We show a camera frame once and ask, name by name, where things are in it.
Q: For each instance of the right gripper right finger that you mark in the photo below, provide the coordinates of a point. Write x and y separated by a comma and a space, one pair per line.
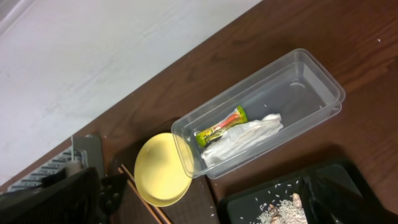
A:
327, 201

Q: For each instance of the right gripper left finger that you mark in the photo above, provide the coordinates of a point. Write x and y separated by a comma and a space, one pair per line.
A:
71, 200

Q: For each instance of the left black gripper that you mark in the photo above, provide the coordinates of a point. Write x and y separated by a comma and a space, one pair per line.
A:
111, 193

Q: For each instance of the wooden chopstick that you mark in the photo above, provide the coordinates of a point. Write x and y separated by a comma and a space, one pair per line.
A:
130, 181
161, 213

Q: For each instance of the rice and food scraps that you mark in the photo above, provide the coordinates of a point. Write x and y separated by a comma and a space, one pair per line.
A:
283, 213

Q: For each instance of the yellow plastic plate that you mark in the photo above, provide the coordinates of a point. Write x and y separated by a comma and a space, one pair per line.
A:
158, 172

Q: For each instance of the white napkin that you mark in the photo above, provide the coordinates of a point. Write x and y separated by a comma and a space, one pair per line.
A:
241, 137

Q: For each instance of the green yellow snack wrapper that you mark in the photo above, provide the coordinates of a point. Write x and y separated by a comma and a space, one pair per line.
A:
238, 116

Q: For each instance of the white bowl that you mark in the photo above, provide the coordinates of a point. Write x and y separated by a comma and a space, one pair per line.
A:
72, 167

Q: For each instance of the grey plastic dishwasher rack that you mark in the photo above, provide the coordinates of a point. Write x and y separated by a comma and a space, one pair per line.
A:
85, 149

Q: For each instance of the black waste tray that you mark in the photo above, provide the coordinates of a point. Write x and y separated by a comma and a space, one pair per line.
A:
251, 205

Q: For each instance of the clear plastic waste bin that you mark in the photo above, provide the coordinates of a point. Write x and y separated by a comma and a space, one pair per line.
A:
296, 89

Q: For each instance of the dark brown serving tray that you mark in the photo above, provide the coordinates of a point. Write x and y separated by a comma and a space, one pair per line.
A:
121, 144

